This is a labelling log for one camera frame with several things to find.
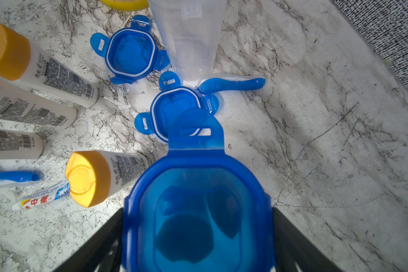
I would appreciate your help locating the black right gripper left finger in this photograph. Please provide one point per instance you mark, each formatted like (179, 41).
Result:
(102, 252)

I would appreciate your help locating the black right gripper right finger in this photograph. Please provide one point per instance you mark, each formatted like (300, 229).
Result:
(294, 252)

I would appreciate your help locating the toothpaste tube horizontal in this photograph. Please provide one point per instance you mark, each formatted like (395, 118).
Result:
(43, 197)

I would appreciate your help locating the orange cap bottle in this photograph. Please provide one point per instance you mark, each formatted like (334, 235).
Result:
(20, 145)
(95, 175)
(19, 105)
(27, 63)

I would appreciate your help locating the blue lid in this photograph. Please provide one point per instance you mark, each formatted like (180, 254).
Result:
(197, 209)
(131, 53)
(171, 102)

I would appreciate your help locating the blue toothbrush back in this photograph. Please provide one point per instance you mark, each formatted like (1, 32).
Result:
(214, 85)

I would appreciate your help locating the blue toothbrush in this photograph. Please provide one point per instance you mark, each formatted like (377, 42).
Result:
(18, 178)
(214, 85)

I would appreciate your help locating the clear cup back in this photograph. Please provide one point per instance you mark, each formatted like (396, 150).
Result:
(190, 32)

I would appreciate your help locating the blue toothbrush left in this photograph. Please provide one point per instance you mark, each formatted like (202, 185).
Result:
(18, 178)

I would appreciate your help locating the orange cap bottle front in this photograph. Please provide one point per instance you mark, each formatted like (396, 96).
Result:
(20, 145)

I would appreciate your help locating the orange cap bottle lying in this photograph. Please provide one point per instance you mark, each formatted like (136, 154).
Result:
(19, 105)

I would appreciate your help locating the yellow steamer basket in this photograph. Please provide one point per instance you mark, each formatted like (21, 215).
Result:
(126, 5)

